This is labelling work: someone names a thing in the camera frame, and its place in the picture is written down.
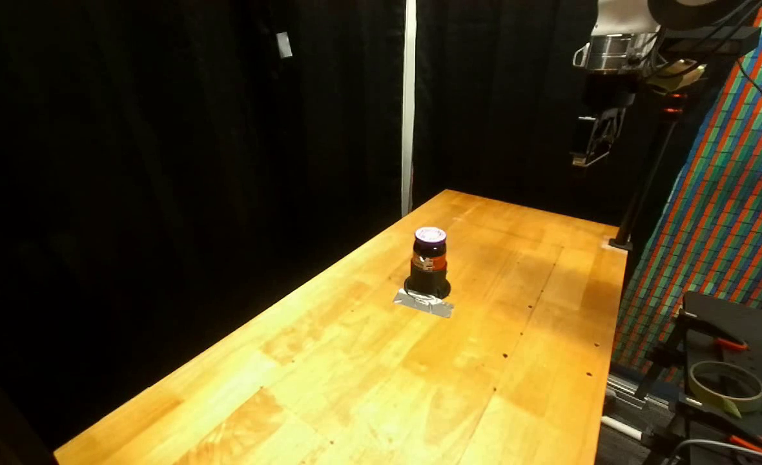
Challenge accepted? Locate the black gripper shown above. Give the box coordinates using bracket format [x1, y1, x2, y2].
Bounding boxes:
[570, 71, 639, 169]

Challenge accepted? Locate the dark glass jar white lid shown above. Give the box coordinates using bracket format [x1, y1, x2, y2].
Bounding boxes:
[406, 225, 451, 301]

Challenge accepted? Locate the black tripod pole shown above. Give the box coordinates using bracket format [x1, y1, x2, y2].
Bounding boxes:
[606, 91, 690, 253]

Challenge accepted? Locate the white vertical pole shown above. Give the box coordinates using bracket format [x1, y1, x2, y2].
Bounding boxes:
[398, 0, 420, 216]

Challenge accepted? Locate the black side platform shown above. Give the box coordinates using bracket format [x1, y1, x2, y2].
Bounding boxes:
[669, 288, 762, 452]

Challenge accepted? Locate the small grey cloth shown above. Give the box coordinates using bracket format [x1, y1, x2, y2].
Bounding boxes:
[391, 287, 457, 319]

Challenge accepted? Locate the yellowish tape roll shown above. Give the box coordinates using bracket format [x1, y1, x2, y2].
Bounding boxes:
[686, 355, 762, 421]

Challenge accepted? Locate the white tag on curtain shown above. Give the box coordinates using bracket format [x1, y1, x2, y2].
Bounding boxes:
[273, 29, 296, 62]

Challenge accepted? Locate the orange-handled clamp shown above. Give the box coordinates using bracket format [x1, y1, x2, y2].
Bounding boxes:
[686, 402, 762, 456]
[677, 312, 754, 355]

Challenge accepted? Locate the aluminium rail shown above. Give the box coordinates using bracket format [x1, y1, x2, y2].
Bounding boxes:
[599, 367, 683, 452]

